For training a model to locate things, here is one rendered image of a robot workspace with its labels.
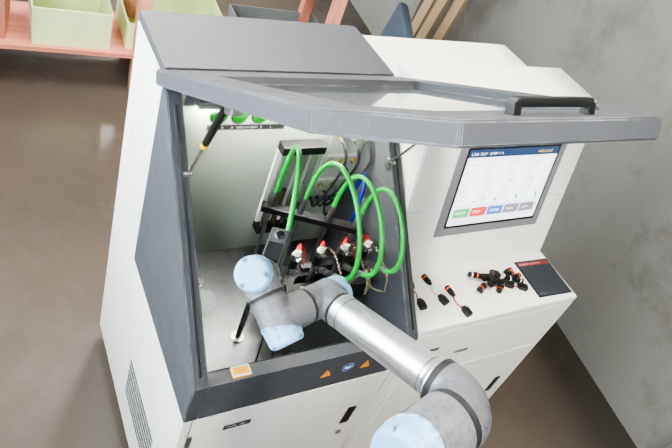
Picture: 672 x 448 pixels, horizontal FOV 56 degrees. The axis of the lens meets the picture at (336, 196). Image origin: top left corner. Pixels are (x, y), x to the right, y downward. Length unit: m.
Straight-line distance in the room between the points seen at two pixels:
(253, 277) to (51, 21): 2.88
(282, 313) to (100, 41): 2.95
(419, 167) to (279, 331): 0.79
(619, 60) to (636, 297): 1.20
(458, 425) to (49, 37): 3.36
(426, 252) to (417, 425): 1.11
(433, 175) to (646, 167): 1.72
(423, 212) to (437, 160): 0.18
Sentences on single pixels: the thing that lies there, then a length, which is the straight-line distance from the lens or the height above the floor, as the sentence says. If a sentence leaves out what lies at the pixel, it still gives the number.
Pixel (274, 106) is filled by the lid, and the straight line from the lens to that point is 1.02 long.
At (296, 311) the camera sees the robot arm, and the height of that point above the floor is 1.39.
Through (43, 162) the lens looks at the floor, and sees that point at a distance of 3.62.
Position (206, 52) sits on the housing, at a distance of 1.75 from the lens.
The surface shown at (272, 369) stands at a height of 0.95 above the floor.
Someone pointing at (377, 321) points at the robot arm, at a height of 1.45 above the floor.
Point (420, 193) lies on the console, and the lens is 1.92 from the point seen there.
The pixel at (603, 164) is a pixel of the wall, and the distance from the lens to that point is 3.62.
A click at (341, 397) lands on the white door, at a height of 0.69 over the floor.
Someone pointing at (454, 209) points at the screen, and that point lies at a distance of 2.05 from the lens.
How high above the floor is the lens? 2.37
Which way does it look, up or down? 38 degrees down
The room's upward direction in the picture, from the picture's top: 23 degrees clockwise
